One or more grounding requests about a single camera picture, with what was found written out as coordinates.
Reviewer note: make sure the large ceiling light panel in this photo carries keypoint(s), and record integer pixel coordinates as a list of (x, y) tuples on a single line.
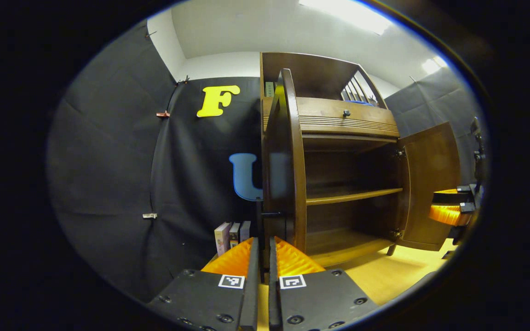
[(345, 14)]

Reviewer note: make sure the dark book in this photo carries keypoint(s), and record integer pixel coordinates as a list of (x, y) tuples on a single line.
[(234, 235)]

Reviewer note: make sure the white clip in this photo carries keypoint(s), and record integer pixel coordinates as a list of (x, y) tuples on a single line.
[(150, 215)]

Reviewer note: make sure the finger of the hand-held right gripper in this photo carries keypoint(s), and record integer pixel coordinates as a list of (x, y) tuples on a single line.
[(451, 198), (449, 215)]

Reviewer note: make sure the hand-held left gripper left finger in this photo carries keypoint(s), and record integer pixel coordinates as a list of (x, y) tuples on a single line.
[(252, 294)]

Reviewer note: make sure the red clip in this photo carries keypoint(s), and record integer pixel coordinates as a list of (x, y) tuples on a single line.
[(163, 114)]

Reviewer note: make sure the blue flat item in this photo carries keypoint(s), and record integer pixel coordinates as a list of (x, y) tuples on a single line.
[(359, 102)]

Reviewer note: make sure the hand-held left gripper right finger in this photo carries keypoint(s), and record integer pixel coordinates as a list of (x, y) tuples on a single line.
[(273, 299)]

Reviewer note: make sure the black tripod stand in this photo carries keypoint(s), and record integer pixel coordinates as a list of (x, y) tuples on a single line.
[(479, 156)]

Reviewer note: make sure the wooden inner shelf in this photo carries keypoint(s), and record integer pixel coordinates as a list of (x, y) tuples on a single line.
[(348, 196)]

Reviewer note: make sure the wooden shoe cabinet door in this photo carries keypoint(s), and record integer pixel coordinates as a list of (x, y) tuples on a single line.
[(288, 161), (430, 184)]

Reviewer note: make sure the small ceiling light panel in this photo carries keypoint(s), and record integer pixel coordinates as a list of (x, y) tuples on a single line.
[(433, 65)]

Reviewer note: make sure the wooden double-door shoe cabinet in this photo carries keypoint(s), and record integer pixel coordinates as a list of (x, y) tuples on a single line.
[(320, 73)]

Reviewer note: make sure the pink book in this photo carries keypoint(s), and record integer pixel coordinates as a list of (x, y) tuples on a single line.
[(221, 239)]

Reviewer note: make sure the black backdrop cloth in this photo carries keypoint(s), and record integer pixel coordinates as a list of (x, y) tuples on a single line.
[(430, 101), (108, 161)]

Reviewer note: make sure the wooden drawer with black knob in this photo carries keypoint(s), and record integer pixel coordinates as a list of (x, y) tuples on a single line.
[(334, 115)]

